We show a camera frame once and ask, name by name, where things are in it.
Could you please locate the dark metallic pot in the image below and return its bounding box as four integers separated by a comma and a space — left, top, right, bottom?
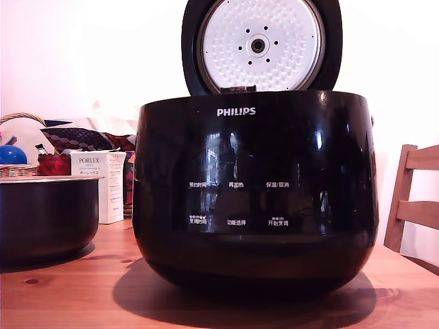
0, 175, 104, 267

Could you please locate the white Porlex box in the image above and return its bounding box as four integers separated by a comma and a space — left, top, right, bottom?
69, 149, 127, 226

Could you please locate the black rice cooker lid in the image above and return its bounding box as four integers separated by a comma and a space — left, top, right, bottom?
180, 0, 344, 96

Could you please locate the dark dotted patterned fabric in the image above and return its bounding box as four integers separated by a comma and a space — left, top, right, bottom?
39, 126, 115, 154

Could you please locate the wooden chair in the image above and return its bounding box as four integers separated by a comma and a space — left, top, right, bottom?
383, 143, 439, 272

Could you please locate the wicker basket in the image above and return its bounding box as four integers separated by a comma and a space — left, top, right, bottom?
0, 112, 47, 179

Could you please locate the black Philips rice cooker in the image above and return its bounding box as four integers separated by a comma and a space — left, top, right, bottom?
132, 89, 380, 300

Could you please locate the red scalloped container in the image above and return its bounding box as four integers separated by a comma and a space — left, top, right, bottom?
36, 153, 72, 177

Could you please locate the blue ball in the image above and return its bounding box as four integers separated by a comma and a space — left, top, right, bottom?
0, 145, 28, 166

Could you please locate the red patterned fabric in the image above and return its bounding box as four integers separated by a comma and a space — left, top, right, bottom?
102, 132, 137, 152

